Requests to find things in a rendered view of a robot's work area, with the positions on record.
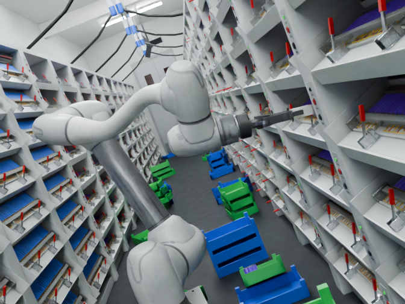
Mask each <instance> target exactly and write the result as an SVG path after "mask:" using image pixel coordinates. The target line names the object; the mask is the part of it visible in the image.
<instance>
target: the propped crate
mask: <svg viewBox="0 0 405 304"><path fill-rule="evenodd" d="M272 258H273V260H270V261H268V262H265V263H263V264H260V265H258V266H257V268H258V269H257V270H254V271H252V272H250V273H247V274H245V272H244V270H243V267H239V269H240V270H239V272H240V275H241V277H242V279H243V282H244V284H245V287H248V286H250V285H253V284H255V283H258V282H261V281H263V280H265V279H268V278H270V277H273V276H276V275H278V274H281V273H284V272H285V271H286V269H285V267H284V264H283V261H282V260H281V257H280V255H277V256H276V255H275V253H274V254H272Z"/></svg>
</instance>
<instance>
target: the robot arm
mask: <svg viewBox="0 0 405 304"><path fill-rule="evenodd" d="M151 104H159V105H161V106H162V108H163V109H164V110H165V111H168V112H171V113H172V114H173V115H176V116H177V120H178V125H176V126H174V127H172V128H171V129H170V130H169V131H168V133H167V138H168V144H169V148H170V149H171V151H172V153H173V154H174V155H176V156H178V157H187V156H196V155H200V154H205V153H209V152H211V151H214V150H215V149H217V148H219V147H224V146H226V145H231V144H233V143H236V142H239V138H241V139H245V138H250V137H251V136H252V135H253V132H252V128H256V129H258V130H259V129H262V128H264V127H268V126H271V125H273V124H276V123H279V122H283V121H288V120H292V121H294V119H296V118H300V117H303V116H308V115H313V114H315V110H314V108H313V105H312V104H311V105H306V106H301V107H297V108H294V109H289V108H287V110H286V111H283V112H278V113H273V114H270V115H262V116H254V119H252V120H250V119H249V117H248V114H247V113H243V114H240V115H236V116H235V118H234V116H233V115H232V114H229V115H225V116H220V117H217V118H213V117H212V114H211V111H210V99H209V93H208V90H207V86H206V83H205V80H204V77H203V75H202V73H201V71H200V69H199V68H198V67H197V65H196V64H194V63H192V62H191V61H188V60H178V61H176V62H173V64H171V65H170V66H169V67H168V70H167V72H166V76H165V78H164V79H162V82H161V83H157V84H152V85H150V86H147V87H144V88H142V89H141V90H139V91H137V92H136V93H135V94H134V95H133V96H132V97H131V98H130V99H129V100H128V101H127V102H126V103H125V104H124V105H123V106H122V107H121V108H120V109H119V110H118V111H117V112H116V113H115V114H114V115H113V114H112V112H111V110H110V108H109V107H108V106H107V105H106V104H104V103H102V102H99V101H82V102H79V103H75V104H71V105H69V106H67V107H64V108H62V109H59V110H56V111H54V112H51V114H44V115H42V116H40V117H38V118H37V119H36V120H35V121H34V123H33V126H32V131H33V134H34V135H35V137H36V138H37V139H39V140H40V141H42V142H44V143H47V144H51V145H62V146H68V145H82V146H83V147H84V148H85V149H87V150H89V151H92V152H93V154H94V155H95V156H96V158H97V159H98V160H99V162H100V164H101V165H102V166H103V168H104V169H105V170H106V172H107V173H108V175H109V176H110V177H111V179H112V180H113V181H114V183H115V185H116V186H117V187H118V189H119V190H120V191H121V193H122V194H123V196H124V197H125V198H126V200H127V202H129V204H130V206H131V207H132V208H133V210H134V211H135V213H136V214H137V215H138V217H139V218H140V219H141V221H142V223H143V224H144V225H145V227H146V228H147V229H148V231H149V232H148V241H145V242H143V243H141V244H139V245H137V246H135V247H134V248H133V249H132V250H131V251H130V252H129V255H128V257H127V274H128V279H129V281H130V285H131V287H132V290H133V293H134V295H135V297H136V299H137V301H138V303H139V304H191V303H190V302H189V300H188V298H187V297H186V295H185V293H184V289H183V286H184V283H185V280H186V278H187V277H189V276H190V275H191V274H192V273H193V272H194V271H195V269H196V268H197V267H198V266H199V264H200V263H201V261H202V259H203V257H204V255H205V252H206V247H207V243H206V238H205V236H204V234H203V233H202V231H200V230H199V228H197V227H195V226H194V225H191V224H189V223H187V222H186V221H184V220H183V219H182V218H181V217H179V216H177V215H172V216H171V215H170V214H169V212H168V211H167V210H166V208H165V207H164V206H163V204H162V203H161V201H160V200H159V198H158V197H157V196H156V194H155V193H154V191H153V190H152V189H151V187H150V186H149V184H148V183H147V182H146V180H145V179H144V178H143V176H142V175H141V173H140V172H139V170H138V169H137V168H136V166H135V165H134V163H133V162H132V161H131V159H130V158H129V157H128V155H127V154H126V152H125V151H124V149H123V148H122V147H121V145H120V144H119V142H118V141H117V140H116V138H115V137H116V136H118V135H119V134H121V133H122V132H123V131H124V130H125V129H126V128H127V127H128V126H129V125H130V124H131V123H132V122H133V121H134V120H135V119H136V118H137V117H138V116H139V115H140V114H141V112H142V111H143V110H144V109H145V108H146V107H148V106H149V105H151Z"/></svg>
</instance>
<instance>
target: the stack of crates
mask: <svg viewBox="0 0 405 304"><path fill-rule="evenodd" d="M243 214H244V217H242V218H240V219H238V220H235V221H233V222H230V223H228V224H226V225H223V226H221V227H218V228H216V229H214V230H211V231H209V232H207V233H204V232H203V230H201V231H202V233H203V234H204V236H205V238H206V243H207V247H206V248H207V251H208V253H209V256H210V259H211V260H212V263H213V266H214V268H215V270H216V272H217V275H218V277H219V278H222V277H224V276H227V275H229V274H231V273H234V272H236V271H238V270H240V269H239V267H243V268H245V267H248V266H250V265H253V264H255V263H257V262H259V261H262V260H264V259H266V258H268V254H267V252H266V249H265V246H264V244H263V241H262V239H261V236H260V234H259V231H258V229H257V226H256V223H255V221H254V218H250V217H249V216H248V214H247V212H244V213H243Z"/></svg>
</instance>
